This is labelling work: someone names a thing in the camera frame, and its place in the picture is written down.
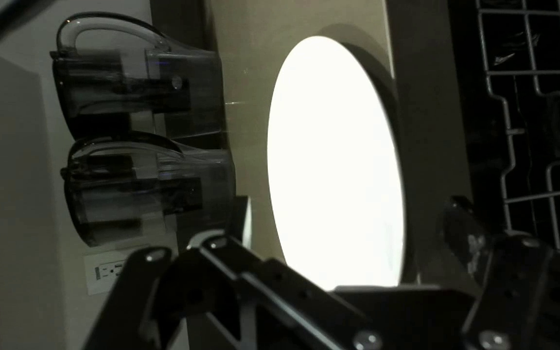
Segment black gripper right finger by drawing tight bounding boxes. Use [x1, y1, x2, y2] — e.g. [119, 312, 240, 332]
[442, 196, 560, 350]

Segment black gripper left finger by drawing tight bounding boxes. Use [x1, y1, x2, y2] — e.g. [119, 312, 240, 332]
[84, 236, 385, 350]

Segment white round plate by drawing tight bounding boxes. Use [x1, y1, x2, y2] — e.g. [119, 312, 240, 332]
[267, 34, 407, 289]

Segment white wall outlet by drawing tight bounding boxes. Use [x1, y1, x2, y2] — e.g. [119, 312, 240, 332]
[84, 250, 127, 295]

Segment wire dishwasher rack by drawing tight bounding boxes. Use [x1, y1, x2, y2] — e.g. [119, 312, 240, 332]
[475, 0, 560, 250]

